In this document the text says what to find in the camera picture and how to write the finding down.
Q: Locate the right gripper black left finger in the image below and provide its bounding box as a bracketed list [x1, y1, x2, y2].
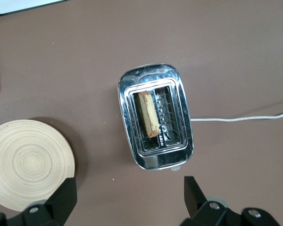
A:
[0, 177, 78, 226]

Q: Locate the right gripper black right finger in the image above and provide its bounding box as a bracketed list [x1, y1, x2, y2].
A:
[179, 175, 281, 226]

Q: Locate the round wooden plate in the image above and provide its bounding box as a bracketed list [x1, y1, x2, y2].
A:
[0, 119, 75, 212]

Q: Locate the brown bread slice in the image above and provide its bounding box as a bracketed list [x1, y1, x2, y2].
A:
[135, 91, 160, 139]

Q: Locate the chrome two-slot toaster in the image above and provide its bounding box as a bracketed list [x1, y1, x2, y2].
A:
[117, 63, 194, 171]

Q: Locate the white toaster power cable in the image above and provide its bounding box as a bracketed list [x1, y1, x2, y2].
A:
[190, 110, 283, 122]

